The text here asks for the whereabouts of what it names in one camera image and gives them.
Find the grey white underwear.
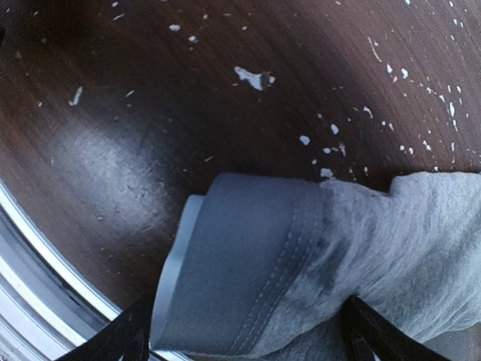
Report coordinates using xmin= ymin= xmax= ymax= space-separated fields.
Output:
xmin=150 ymin=172 xmax=480 ymax=360

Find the metal front rail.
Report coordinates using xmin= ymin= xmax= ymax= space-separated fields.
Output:
xmin=0 ymin=180 xmax=181 ymax=361

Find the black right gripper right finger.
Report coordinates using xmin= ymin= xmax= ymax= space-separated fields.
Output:
xmin=342 ymin=296 xmax=446 ymax=361

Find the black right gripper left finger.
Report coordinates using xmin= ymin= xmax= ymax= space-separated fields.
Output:
xmin=58 ymin=296 xmax=153 ymax=361

